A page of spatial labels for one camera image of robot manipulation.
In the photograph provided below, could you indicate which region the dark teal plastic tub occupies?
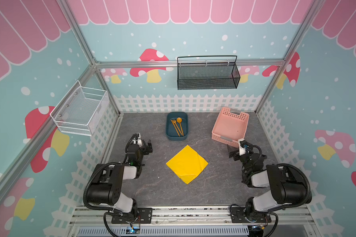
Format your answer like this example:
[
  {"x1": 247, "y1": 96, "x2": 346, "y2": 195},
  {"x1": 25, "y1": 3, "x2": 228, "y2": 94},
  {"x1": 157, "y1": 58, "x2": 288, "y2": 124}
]
[{"x1": 166, "y1": 112, "x2": 188, "y2": 141}]

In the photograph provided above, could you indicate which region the orange plastic knife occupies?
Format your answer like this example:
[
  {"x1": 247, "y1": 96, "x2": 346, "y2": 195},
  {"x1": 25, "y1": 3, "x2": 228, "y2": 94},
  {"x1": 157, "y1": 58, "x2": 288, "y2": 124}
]
[{"x1": 172, "y1": 119, "x2": 181, "y2": 137}]

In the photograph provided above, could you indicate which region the orange plastic fork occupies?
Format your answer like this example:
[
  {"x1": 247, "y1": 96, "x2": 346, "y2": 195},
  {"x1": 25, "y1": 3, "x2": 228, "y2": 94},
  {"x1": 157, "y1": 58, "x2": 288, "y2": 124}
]
[{"x1": 171, "y1": 119, "x2": 181, "y2": 137}]

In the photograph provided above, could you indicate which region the yellow paper napkin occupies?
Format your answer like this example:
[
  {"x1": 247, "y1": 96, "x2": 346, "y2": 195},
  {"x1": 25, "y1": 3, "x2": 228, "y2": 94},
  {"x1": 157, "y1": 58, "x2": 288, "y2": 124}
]
[{"x1": 166, "y1": 145, "x2": 208, "y2": 184}]

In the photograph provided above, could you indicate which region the orange plastic spoon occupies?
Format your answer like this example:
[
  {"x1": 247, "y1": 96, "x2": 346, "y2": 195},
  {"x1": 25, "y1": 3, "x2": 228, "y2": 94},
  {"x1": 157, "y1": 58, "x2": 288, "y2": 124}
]
[{"x1": 177, "y1": 118, "x2": 184, "y2": 136}]

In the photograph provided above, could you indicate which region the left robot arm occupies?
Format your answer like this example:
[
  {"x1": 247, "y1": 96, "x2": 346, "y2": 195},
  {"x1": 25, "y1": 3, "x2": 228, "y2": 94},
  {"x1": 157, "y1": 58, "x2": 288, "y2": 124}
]
[{"x1": 83, "y1": 139, "x2": 153, "y2": 223}]

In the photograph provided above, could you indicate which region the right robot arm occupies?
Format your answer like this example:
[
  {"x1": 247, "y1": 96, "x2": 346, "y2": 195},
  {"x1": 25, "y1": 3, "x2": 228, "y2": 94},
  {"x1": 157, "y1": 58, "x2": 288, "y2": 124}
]
[{"x1": 227, "y1": 141, "x2": 312, "y2": 223}]

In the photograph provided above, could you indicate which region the pink perforated plastic basket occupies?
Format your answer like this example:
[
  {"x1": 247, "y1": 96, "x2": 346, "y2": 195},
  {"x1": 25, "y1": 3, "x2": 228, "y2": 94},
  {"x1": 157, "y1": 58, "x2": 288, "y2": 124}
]
[{"x1": 212, "y1": 107, "x2": 249, "y2": 148}]

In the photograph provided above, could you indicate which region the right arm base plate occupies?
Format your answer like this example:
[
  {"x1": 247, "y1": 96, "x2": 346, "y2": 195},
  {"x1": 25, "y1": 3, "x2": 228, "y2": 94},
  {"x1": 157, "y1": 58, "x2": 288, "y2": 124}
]
[{"x1": 228, "y1": 204, "x2": 272, "y2": 224}]

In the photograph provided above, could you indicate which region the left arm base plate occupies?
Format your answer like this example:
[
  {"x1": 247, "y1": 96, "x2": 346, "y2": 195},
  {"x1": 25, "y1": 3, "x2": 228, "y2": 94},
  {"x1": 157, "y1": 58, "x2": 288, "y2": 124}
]
[{"x1": 111, "y1": 207, "x2": 153, "y2": 224}]

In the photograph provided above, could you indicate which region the white wire mesh basket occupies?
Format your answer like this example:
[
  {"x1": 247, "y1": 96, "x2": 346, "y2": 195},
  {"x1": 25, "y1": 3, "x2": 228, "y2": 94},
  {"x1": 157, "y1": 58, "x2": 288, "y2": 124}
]
[{"x1": 50, "y1": 81, "x2": 109, "y2": 136}]

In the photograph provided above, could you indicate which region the black wire mesh basket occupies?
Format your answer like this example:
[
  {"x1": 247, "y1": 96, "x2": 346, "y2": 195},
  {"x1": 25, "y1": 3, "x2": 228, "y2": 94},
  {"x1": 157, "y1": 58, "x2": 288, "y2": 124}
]
[{"x1": 177, "y1": 55, "x2": 241, "y2": 90}]

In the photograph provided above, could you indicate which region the aluminium front rail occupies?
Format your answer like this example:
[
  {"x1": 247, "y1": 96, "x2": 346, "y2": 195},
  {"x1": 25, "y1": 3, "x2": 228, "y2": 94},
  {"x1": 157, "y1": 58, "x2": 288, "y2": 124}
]
[{"x1": 68, "y1": 205, "x2": 314, "y2": 227}]

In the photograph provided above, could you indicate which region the white slotted cable duct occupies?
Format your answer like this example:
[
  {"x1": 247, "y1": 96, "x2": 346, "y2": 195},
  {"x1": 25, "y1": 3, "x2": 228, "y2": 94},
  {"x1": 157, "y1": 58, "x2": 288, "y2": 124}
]
[{"x1": 77, "y1": 226, "x2": 250, "y2": 237}]

